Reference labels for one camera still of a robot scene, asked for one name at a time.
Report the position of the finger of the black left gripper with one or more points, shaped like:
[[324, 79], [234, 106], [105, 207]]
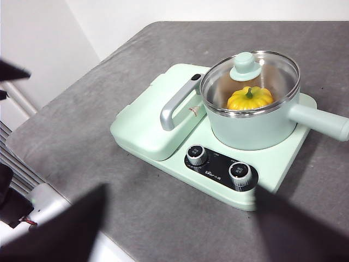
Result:
[[2, 95], [11, 71]]

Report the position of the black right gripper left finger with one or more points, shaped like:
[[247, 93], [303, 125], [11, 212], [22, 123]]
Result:
[[60, 234]]

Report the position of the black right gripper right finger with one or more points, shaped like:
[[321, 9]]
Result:
[[305, 237]]

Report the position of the yellow pumpkin with green stem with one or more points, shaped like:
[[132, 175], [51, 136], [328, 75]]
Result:
[[240, 101]]

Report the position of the glass lid with green knob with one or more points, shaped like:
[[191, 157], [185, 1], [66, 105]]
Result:
[[242, 65]]

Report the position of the white metal bar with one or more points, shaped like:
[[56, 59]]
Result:
[[19, 101]]

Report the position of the grey ribbed panel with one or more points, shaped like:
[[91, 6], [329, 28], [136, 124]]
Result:
[[16, 158]]

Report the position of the mint green breakfast machine base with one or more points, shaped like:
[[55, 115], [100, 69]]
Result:
[[272, 163]]

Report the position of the silver control knob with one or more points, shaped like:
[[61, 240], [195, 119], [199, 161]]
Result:
[[240, 173], [195, 152]]

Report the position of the pale grey camera box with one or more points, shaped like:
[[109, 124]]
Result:
[[46, 202]]

